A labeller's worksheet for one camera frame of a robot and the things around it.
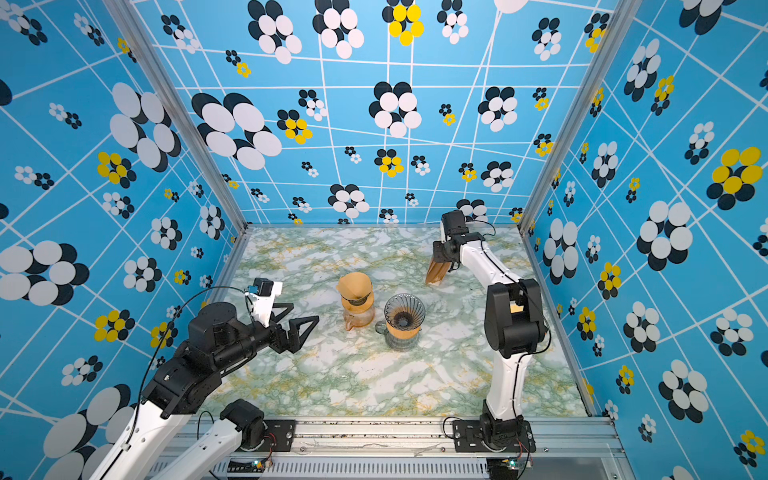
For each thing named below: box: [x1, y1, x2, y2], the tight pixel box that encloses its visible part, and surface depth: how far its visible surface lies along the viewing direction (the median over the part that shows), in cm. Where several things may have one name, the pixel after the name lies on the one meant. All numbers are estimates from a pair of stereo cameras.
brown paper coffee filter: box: [338, 272, 372, 299], surface depth 88 cm
